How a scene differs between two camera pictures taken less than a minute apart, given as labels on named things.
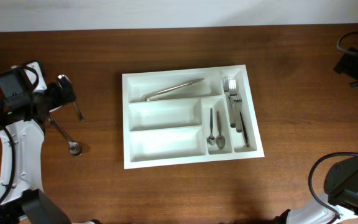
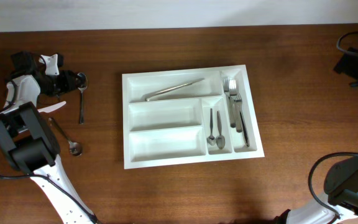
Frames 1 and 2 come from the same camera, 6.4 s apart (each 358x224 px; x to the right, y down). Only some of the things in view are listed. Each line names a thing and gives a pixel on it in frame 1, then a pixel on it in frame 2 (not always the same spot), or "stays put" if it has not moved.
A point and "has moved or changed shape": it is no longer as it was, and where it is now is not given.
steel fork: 238,105 stays put
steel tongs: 149,96 stays put
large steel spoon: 64,81 has moved or changed shape
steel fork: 227,88 stays put
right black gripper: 348,64 stays put
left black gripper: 62,98 to 68,76
